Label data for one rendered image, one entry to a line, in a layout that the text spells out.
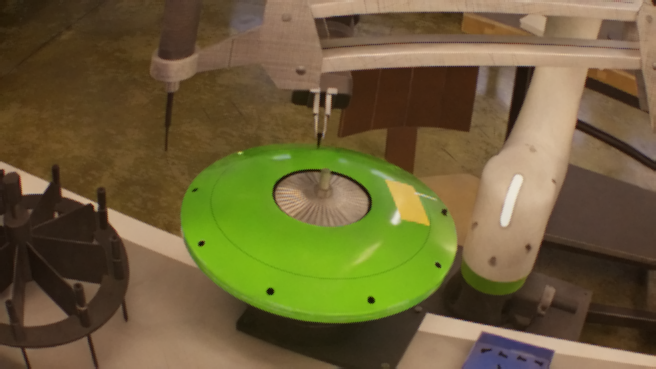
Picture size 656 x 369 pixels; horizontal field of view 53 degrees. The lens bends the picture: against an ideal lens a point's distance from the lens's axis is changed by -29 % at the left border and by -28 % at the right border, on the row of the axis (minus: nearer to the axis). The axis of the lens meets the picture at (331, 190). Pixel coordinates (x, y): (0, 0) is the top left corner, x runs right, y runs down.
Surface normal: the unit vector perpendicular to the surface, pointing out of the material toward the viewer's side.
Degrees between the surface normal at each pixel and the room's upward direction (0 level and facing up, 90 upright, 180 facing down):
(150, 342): 0
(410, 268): 23
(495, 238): 90
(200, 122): 0
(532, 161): 4
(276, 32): 90
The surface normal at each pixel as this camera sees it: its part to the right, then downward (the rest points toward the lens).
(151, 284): 0.13, -0.82
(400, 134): 0.35, 0.42
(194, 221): -0.28, -0.73
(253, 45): -0.08, 0.54
